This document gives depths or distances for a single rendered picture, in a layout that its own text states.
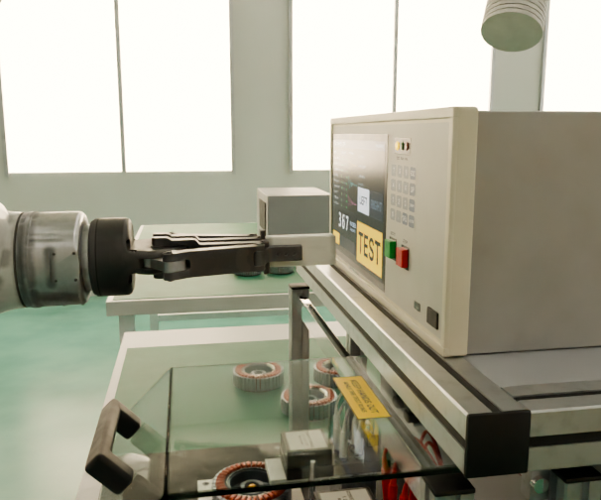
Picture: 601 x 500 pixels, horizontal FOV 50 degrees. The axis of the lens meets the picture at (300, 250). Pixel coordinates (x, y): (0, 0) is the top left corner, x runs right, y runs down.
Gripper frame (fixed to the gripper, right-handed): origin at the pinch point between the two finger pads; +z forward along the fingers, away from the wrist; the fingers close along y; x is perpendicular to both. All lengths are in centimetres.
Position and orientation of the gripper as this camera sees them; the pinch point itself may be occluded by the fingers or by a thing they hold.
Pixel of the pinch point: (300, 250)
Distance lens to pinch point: 65.4
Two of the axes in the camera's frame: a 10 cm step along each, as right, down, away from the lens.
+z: 9.8, -0.4, 1.7
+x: 0.0, -9.8, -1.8
